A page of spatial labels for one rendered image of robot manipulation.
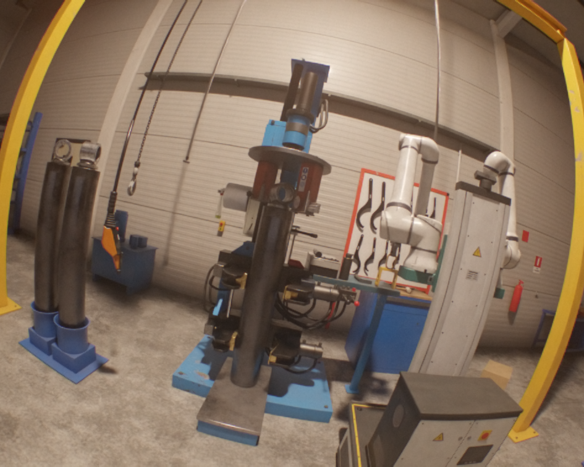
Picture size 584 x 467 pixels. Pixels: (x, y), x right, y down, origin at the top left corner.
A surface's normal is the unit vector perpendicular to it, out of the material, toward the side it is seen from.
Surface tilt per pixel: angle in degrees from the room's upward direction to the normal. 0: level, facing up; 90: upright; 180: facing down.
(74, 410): 0
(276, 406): 90
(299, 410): 90
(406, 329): 90
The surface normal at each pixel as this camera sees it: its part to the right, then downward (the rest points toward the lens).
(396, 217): -0.29, -0.40
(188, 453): 0.22, -0.98
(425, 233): -0.39, -0.05
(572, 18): -0.21, 0.97
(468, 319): -0.12, 0.01
